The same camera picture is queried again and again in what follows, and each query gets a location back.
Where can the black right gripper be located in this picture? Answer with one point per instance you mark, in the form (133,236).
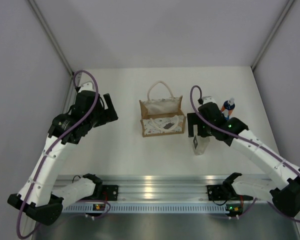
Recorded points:
(193,120)

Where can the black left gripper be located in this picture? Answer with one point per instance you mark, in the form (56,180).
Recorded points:
(109,113)

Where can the clear bottle grey cap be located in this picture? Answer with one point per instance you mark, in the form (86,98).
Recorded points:
(200,144)

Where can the jute canvas tote bag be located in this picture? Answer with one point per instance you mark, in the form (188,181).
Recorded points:
(164,116)

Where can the dark blue pump bottle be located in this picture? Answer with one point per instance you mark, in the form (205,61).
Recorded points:
(229,104)

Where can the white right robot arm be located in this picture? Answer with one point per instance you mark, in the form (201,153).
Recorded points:
(281,188)

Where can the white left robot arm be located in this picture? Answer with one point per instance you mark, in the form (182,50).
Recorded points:
(37,199)

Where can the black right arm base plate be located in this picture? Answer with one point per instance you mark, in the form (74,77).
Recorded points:
(218,192)

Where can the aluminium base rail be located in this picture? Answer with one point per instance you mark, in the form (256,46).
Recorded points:
(175,188)

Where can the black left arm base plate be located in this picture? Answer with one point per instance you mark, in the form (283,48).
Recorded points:
(109,193)

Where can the white slotted cable duct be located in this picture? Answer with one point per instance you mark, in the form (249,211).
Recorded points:
(120,208)

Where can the left aluminium corner post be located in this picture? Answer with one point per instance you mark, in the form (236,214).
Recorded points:
(49,34)

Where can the aluminium corner post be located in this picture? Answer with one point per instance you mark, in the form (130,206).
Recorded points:
(49,34)
(284,13)

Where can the right aluminium corner post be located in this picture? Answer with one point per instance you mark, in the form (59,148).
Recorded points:
(284,13)

